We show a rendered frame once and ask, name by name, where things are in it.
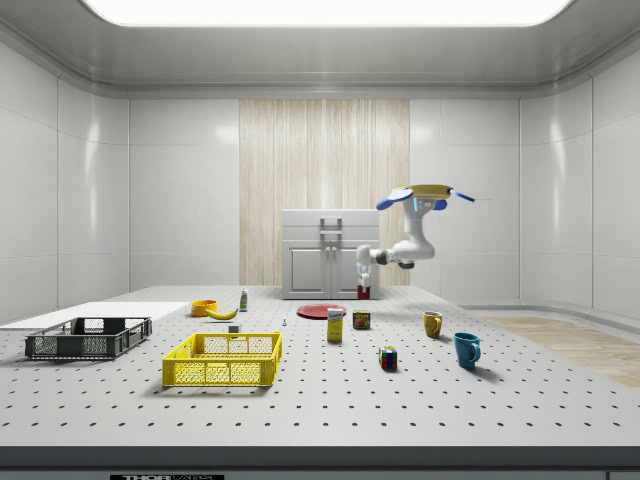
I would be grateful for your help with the red plate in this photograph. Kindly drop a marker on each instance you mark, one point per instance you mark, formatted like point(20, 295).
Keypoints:
point(315, 312)

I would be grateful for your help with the yellow mug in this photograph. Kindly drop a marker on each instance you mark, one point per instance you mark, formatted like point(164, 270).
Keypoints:
point(431, 325)

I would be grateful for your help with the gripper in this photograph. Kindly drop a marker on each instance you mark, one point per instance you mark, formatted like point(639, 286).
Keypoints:
point(364, 278)

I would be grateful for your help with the yellow and white box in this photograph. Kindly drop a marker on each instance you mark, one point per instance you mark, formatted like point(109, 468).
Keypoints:
point(335, 327)

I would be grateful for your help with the flat-sided can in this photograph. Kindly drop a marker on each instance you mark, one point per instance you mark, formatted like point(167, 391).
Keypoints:
point(361, 320)

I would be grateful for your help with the blue mug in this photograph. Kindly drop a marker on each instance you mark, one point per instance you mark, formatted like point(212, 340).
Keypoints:
point(465, 350)

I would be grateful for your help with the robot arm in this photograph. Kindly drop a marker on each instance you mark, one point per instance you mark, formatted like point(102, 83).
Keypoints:
point(415, 240)

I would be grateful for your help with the yellow bowl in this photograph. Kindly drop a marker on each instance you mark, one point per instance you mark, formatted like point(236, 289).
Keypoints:
point(199, 310)

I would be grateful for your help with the banana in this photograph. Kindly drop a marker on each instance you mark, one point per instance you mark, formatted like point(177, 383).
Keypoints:
point(222, 315)

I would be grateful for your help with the red mug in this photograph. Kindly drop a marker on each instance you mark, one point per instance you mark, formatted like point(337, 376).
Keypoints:
point(364, 294)

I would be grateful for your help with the small white bottle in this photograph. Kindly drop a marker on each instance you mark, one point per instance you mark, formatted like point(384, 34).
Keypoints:
point(244, 301)

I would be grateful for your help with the grey cube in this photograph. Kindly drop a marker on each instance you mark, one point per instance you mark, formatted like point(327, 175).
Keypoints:
point(234, 328)

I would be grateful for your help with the dark grey basket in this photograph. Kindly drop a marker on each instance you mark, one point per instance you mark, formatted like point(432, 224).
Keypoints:
point(70, 345)

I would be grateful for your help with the white board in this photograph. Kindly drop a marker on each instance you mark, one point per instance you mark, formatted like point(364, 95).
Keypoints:
point(100, 311)

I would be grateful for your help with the white cabinet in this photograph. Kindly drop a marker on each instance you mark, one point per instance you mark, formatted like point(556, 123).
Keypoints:
point(305, 270)

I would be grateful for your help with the yellow basket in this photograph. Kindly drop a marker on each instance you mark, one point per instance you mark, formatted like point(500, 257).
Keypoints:
point(220, 372)

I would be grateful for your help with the puzzle cube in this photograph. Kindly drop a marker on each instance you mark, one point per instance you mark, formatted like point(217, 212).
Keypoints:
point(388, 358)

